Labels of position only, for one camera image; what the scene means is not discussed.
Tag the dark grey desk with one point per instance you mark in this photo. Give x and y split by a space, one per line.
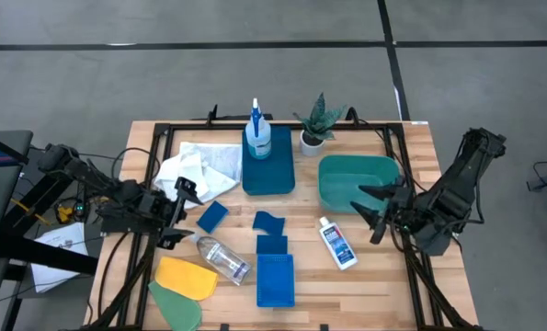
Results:
2 207

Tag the blue rectangular sponge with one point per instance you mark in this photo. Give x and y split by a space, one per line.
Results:
212 217

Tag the black box green light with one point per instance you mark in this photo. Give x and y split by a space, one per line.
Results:
79 210

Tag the dark blue cloth piece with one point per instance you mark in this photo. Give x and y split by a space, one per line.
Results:
268 225

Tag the white paper sheets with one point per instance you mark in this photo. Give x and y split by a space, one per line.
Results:
57 257

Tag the yellow plug connector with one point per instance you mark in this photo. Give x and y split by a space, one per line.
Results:
64 214

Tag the yellow cloth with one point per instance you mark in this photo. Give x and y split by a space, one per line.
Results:
185 278

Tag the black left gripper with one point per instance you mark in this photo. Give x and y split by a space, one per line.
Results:
156 209

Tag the white spray bottle blue trigger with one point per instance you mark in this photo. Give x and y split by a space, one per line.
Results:
258 142

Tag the black aluminium table frame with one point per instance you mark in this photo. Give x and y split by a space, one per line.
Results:
199 125

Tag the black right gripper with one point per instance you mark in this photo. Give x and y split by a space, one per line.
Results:
399 207

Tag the teal plastic bin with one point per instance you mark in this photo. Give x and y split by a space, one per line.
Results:
346 174

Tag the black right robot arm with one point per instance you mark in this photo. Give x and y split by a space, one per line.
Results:
457 184

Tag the black table clamp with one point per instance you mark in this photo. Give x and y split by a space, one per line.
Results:
224 327
324 327

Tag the green cloth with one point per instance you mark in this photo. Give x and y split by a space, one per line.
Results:
176 310

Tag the clear spray bottle white trigger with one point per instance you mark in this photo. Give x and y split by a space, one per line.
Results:
222 259

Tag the dark blue plastic tray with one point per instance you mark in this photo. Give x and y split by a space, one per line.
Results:
268 177

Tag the white cloth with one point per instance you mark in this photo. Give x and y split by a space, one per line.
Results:
208 165

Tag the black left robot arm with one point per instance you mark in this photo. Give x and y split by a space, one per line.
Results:
89 174

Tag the white lotion bottle blue label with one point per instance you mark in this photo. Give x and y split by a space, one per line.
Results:
339 246

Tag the blue slotted plastic basket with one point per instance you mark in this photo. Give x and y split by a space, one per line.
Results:
275 280

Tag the green plant in white pot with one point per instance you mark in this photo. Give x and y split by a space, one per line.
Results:
319 120

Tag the square blue sponge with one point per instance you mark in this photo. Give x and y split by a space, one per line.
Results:
271 244

